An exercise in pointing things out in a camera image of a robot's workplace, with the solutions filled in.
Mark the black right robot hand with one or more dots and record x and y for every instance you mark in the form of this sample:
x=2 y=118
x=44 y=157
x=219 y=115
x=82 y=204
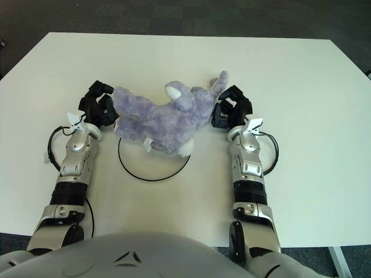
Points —
x=237 y=110

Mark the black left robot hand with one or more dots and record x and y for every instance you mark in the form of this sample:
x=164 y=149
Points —
x=92 y=107

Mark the purple plush doll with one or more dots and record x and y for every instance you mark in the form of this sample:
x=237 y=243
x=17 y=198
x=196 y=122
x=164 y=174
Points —
x=168 y=121

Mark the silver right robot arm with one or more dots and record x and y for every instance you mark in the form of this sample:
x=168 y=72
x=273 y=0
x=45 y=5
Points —
x=249 y=173

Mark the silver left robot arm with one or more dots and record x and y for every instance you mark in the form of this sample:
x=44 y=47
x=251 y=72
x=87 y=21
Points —
x=75 y=162

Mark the white plate with black rim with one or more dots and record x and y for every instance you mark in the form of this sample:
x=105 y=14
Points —
x=150 y=169

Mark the dark snack packet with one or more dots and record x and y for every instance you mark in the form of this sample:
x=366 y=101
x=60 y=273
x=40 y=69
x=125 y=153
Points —
x=2 y=42

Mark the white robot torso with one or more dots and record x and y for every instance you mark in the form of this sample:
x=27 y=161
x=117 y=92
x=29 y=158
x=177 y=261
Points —
x=130 y=260

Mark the white table leg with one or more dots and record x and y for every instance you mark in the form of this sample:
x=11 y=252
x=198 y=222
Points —
x=339 y=262

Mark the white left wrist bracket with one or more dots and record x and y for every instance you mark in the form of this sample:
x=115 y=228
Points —
x=76 y=120

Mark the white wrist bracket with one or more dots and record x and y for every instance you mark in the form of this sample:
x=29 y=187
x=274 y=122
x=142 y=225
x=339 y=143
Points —
x=253 y=124
x=76 y=120

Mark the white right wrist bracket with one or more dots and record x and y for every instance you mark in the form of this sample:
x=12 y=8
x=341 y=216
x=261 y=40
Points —
x=253 y=124

